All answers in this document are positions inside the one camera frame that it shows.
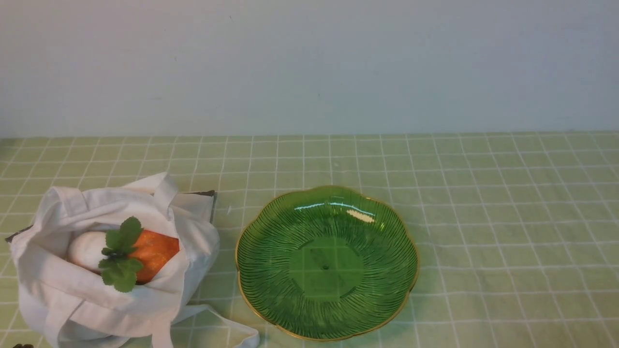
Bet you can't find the white cloth tote bag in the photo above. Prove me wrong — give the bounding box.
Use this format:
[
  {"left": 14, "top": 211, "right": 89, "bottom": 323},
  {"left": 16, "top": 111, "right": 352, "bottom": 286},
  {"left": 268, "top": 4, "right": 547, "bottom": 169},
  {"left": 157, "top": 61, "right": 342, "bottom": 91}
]
[{"left": 7, "top": 173, "right": 259, "bottom": 348}]

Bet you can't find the orange carrot with green leaves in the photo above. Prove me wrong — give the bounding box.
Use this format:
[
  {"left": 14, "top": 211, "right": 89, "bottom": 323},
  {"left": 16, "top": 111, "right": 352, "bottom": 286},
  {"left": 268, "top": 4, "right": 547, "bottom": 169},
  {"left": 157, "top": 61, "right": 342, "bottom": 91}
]
[{"left": 98, "top": 217, "right": 180, "bottom": 293}]

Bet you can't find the green checkered tablecloth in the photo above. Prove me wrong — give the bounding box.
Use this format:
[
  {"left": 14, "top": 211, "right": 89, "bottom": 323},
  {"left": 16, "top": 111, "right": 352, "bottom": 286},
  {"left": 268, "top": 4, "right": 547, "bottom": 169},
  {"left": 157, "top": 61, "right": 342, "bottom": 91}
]
[{"left": 0, "top": 131, "right": 619, "bottom": 348}]

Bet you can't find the white round vegetable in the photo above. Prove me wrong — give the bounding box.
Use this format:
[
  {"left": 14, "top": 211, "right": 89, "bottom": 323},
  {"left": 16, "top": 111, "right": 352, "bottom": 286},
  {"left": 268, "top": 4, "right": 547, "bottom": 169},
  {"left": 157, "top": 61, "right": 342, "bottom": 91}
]
[{"left": 66, "top": 231, "right": 106, "bottom": 275}]

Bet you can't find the green glass plate gold rim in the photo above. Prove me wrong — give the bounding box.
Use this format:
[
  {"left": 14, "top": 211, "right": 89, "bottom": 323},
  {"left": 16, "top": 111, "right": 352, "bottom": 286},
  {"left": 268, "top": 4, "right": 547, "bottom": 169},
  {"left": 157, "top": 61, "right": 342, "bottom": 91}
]
[{"left": 235, "top": 185, "right": 420, "bottom": 342}]

